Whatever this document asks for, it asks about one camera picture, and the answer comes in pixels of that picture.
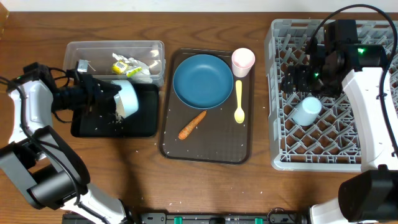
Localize light blue cup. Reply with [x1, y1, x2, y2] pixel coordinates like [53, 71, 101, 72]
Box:
[292, 96, 322, 126]

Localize white tissue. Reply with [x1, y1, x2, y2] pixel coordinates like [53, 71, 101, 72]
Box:
[111, 53, 153, 83]

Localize light blue bowl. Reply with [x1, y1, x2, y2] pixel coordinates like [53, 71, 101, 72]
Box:
[111, 80, 139, 119]

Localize orange carrot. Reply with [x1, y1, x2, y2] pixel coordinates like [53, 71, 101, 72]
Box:
[178, 110, 207, 140]

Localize pink plastic cup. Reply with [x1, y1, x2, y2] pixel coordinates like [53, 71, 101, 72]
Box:
[231, 48, 256, 78]

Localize black waste tray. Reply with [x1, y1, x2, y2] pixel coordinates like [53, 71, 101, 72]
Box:
[70, 83, 159, 138]

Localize grey dishwasher rack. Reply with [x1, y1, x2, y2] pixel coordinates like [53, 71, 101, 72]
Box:
[264, 19, 397, 172]

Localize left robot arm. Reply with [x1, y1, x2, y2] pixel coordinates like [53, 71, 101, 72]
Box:
[1, 63, 138, 224]

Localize brown serving tray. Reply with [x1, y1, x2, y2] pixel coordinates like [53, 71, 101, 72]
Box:
[159, 49, 254, 164]

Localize yellow green snack wrapper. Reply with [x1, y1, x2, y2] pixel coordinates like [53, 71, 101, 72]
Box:
[111, 61, 142, 77]

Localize yellow plastic spoon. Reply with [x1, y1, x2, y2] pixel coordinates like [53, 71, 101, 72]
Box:
[234, 80, 245, 124]

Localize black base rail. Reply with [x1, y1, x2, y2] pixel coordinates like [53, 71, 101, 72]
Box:
[61, 212, 312, 224]

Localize dark blue plate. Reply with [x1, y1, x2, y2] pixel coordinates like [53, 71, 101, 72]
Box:
[172, 54, 234, 110]

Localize white rice pile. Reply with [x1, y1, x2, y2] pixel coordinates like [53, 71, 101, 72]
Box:
[94, 102, 123, 132]

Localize clear plastic bin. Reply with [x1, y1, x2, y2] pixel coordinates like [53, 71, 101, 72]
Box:
[63, 40, 165, 87]

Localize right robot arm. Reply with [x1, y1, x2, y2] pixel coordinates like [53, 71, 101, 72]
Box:
[281, 20, 397, 223]

